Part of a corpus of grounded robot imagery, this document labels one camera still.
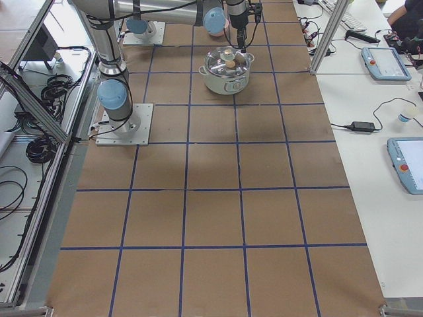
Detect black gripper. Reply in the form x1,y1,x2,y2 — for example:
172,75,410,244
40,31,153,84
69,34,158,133
237,26,247,53

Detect glass pot lid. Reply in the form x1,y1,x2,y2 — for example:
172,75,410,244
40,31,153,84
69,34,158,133
204,47,255,77

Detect brown egg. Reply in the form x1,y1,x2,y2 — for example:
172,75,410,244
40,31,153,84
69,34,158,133
225,59,236,71

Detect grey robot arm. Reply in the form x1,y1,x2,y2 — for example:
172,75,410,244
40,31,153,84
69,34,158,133
116,1,262,53
73,1,225,135

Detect pale green steel pot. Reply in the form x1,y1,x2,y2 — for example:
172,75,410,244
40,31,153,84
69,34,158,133
198,64,250,95

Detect pink bowl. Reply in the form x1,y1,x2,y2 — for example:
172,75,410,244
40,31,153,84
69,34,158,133
208,18,229,37

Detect white keyboard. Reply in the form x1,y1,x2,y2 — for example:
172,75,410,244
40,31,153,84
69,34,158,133
319,0,367,32

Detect black power brick on table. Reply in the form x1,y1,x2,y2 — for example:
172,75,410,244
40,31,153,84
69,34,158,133
344,122,376,133

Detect upper blue teach pendant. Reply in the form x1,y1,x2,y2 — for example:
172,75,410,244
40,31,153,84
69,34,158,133
361,47,412,81

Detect blue teach pendant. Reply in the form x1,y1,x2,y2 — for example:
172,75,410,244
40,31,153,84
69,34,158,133
387,137,422,195
361,47,412,81

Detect white paper cup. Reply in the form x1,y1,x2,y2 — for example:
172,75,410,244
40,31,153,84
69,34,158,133
398,106,418,123

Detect lower blue teach pendant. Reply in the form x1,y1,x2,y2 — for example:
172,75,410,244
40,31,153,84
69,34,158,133
387,137,422,195

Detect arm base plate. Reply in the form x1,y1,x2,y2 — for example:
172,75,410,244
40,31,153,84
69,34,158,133
95,104,154,146
123,19,165,46

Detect aluminium frame post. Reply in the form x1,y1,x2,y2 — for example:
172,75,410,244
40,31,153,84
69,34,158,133
309,0,349,75

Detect coiled black cables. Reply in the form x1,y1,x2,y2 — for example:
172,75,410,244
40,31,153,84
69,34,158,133
25,136,54,164

